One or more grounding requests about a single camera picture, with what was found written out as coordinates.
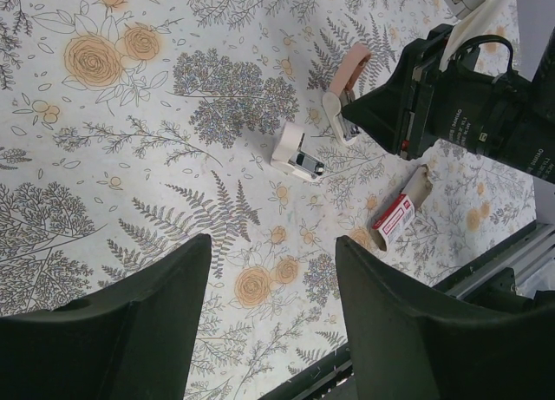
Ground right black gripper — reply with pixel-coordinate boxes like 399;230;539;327
341;24;554;179

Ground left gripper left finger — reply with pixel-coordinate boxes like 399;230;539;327
1;234;212;399

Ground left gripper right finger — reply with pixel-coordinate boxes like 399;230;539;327
336;236;554;399

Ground red white staple box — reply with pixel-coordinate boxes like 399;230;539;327
369;165;433;252

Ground floral patterned table mat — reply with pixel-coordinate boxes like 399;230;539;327
0;0;539;400

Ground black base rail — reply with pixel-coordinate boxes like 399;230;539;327
270;222;554;399

